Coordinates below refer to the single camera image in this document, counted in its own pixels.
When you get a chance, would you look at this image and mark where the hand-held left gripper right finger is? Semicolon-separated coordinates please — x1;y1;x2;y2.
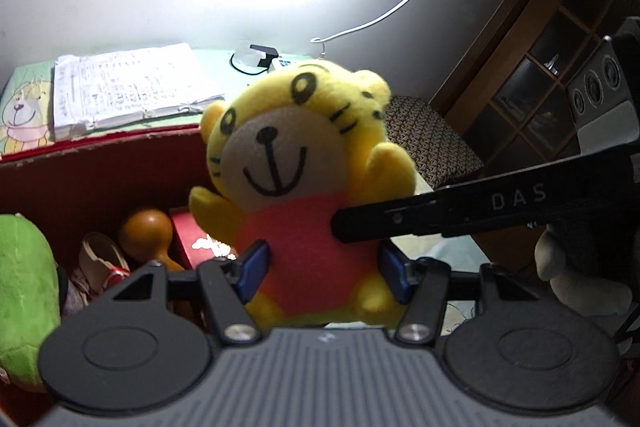
378;243;542;348

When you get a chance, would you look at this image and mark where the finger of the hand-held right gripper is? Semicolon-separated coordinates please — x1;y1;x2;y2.
331;193;447;244

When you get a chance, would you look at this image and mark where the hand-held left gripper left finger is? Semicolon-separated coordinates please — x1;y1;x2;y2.
107;241;273;348

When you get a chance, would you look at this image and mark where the white plush toy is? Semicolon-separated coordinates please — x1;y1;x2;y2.
534;222;634;316

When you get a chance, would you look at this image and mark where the yellow tiger plush toy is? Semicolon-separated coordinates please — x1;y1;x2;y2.
189;60;422;329

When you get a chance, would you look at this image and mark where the red cardboard box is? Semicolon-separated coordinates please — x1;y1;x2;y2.
0;125;251;427

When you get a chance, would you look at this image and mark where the small red box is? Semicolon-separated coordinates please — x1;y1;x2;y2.
168;206;237;271

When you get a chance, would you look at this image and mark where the patterned cushion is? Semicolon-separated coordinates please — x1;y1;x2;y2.
382;94;486;196

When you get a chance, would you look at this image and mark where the wooden gourd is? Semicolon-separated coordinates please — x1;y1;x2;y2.
118;208;187;274

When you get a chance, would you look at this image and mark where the wooden cabinet with glass panes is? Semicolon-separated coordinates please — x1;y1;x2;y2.
429;0;640;189

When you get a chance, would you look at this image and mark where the small shoe toy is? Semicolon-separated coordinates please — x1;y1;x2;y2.
66;232;134;309

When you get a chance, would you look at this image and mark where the white power strip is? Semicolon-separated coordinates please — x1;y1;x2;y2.
269;57;302;74

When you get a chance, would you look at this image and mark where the stack of written papers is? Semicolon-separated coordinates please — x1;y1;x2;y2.
51;42;227;142

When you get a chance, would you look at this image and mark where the green plush toy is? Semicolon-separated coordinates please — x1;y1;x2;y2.
0;213;64;394

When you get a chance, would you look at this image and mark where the small black bracket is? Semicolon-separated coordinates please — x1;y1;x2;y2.
249;44;279;69

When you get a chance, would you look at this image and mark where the black cable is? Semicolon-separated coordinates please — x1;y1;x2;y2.
229;51;262;76

